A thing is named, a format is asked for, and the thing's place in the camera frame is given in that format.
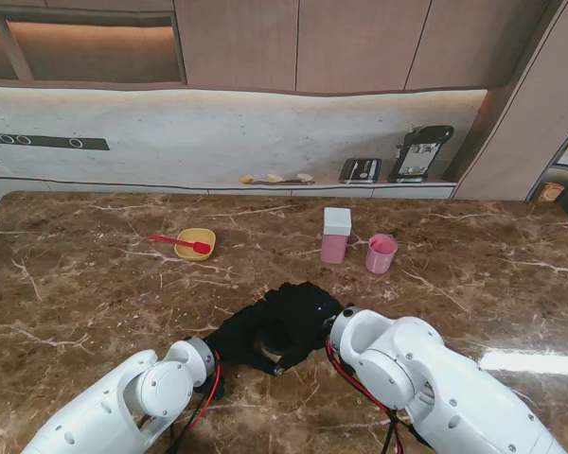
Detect pink plastic measuring cup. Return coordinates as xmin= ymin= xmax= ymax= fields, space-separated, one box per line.
xmin=364 ymin=233 xmax=399 ymax=274

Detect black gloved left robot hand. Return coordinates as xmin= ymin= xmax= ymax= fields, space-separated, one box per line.
xmin=203 ymin=304 xmax=314 ymax=377

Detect red black arm cable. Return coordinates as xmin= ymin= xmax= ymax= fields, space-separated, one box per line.
xmin=325 ymin=338 xmax=432 ymax=454
xmin=168 ymin=349 xmax=226 ymax=454

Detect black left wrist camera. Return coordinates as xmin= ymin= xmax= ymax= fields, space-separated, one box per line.
xmin=207 ymin=373 xmax=227 ymax=402

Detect black wall control panel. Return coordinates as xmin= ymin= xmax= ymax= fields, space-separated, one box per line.
xmin=0 ymin=131 xmax=111 ymax=152

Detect red black right arm cable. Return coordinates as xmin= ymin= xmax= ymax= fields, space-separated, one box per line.
xmin=325 ymin=338 xmax=432 ymax=454

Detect red plastic measuring spoon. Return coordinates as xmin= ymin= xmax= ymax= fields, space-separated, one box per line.
xmin=148 ymin=234 xmax=212 ymax=252

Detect black espresso machine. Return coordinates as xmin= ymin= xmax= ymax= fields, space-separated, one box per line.
xmin=394 ymin=124 xmax=455 ymax=184

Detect wooden cutting board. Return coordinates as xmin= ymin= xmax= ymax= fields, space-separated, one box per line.
xmin=263 ymin=173 xmax=316 ymax=185

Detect clear jar of grain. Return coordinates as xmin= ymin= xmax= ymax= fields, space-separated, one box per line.
xmin=253 ymin=330 xmax=290 ymax=365

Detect round wooden ornament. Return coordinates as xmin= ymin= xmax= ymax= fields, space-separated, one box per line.
xmin=538 ymin=182 xmax=566 ymax=204

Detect yellow plastic bowl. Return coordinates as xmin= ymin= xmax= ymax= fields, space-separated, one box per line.
xmin=175 ymin=228 xmax=218 ymax=262

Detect lit open shelf niche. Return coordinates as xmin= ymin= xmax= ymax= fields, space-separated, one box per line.
xmin=0 ymin=0 xmax=188 ymax=89

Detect pink container with white lid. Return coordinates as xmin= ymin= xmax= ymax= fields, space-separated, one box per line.
xmin=320 ymin=206 xmax=353 ymax=265

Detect tall wooden cabinet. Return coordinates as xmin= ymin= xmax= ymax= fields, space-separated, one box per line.
xmin=453 ymin=0 xmax=568 ymax=202

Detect red black left arm cable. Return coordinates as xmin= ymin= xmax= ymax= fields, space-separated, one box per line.
xmin=168 ymin=349 xmax=226 ymax=454

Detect black silver toaster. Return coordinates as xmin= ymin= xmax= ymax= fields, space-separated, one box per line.
xmin=338 ymin=157 xmax=382 ymax=184

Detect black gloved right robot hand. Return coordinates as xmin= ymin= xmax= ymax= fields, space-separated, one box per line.
xmin=259 ymin=281 xmax=345 ymax=354

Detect wooden wall cabinets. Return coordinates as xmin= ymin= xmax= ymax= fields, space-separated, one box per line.
xmin=172 ymin=0 xmax=565 ymax=97

